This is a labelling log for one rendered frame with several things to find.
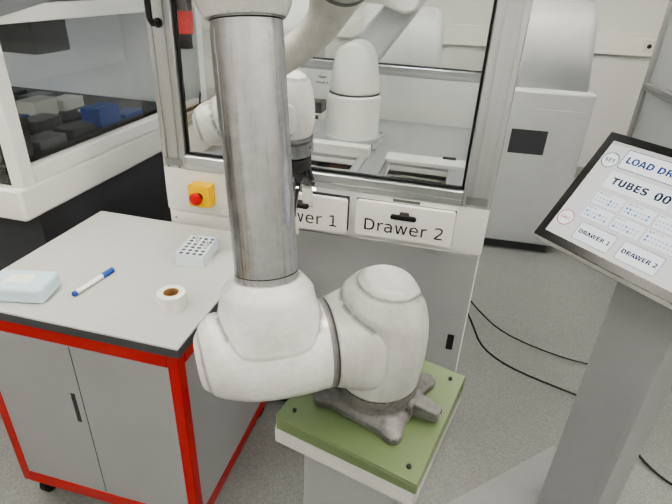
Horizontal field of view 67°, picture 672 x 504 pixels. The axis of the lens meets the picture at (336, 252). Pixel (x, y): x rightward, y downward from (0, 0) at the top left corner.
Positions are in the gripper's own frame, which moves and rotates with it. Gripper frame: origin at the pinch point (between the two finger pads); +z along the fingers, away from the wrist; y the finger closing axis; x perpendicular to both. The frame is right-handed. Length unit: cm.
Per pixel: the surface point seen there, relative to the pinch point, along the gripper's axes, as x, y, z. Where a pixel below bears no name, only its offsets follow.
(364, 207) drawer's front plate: -16.4, 10.2, 1.1
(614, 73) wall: -155, 345, 73
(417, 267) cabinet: -34.1, 8.2, 19.3
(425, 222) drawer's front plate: -34.6, 9.8, 3.1
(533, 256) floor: -98, 156, 125
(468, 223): -46.7, 11.8, 2.6
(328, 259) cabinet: -5.7, 7.7, 21.6
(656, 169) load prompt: -84, 3, -26
